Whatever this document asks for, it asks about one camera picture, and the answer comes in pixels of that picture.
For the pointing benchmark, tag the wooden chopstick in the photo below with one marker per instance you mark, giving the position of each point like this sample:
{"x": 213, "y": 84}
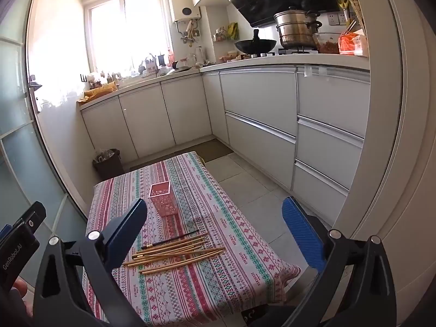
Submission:
{"x": 132, "y": 262}
{"x": 179, "y": 242}
{"x": 192, "y": 245}
{"x": 183, "y": 263}
{"x": 183, "y": 254}

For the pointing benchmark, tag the person's left hand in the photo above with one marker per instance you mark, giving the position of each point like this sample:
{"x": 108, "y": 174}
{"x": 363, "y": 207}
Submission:
{"x": 20, "y": 289}

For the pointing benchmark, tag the orange plastic bag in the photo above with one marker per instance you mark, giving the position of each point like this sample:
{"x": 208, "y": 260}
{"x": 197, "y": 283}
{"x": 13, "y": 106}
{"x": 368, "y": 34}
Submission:
{"x": 353, "y": 43}

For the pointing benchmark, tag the white kitchen cabinets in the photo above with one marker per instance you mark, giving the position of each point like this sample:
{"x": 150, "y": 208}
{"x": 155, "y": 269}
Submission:
{"x": 301, "y": 125}

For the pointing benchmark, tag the brown floor mat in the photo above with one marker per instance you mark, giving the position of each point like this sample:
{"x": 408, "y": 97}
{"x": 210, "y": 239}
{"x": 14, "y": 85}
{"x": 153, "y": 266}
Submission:
{"x": 210, "y": 150}

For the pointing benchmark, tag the kitchen window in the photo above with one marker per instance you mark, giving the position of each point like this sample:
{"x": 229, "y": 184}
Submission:
{"x": 122, "y": 34}

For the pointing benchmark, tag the stainless steel steamer pot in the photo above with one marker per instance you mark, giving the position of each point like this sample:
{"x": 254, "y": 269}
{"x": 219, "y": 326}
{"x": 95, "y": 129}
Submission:
{"x": 297, "y": 27}

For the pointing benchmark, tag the patterned red green tablecloth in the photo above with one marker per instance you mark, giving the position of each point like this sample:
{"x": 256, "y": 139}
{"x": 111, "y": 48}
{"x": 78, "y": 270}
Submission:
{"x": 247, "y": 274}

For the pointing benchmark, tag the black chopstick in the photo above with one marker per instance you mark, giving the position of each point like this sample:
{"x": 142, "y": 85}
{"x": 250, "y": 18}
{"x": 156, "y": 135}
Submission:
{"x": 168, "y": 240}

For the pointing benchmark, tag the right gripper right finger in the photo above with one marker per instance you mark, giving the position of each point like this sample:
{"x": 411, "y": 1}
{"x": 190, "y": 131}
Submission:
{"x": 354, "y": 284}

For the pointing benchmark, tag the dark trash bin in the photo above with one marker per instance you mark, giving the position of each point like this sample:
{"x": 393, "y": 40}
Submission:
{"x": 108, "y": 164}

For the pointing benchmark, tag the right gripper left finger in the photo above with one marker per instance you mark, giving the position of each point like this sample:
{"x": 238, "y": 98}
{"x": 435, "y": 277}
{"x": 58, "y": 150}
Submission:
{"x": 59, "y": 296}

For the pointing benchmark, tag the pink perforated utensil basket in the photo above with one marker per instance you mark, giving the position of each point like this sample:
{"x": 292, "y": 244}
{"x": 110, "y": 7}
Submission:
{"x": 163, "y": 198}

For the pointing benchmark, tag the white water heater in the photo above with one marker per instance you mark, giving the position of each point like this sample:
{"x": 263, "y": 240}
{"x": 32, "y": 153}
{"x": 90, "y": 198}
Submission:
{"x": 183, "y": 10}

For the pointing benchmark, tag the glass bowl with food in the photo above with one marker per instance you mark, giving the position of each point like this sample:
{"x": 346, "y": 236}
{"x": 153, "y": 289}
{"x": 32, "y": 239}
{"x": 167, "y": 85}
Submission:
{"x": 327, "y": 42}

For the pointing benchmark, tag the glass sliding door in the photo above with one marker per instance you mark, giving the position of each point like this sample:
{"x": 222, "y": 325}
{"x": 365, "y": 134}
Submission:
{"x": 27, "y": 176}

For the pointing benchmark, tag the black wok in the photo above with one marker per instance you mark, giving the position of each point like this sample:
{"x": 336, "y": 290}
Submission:
{"x": 256, "y": 45}

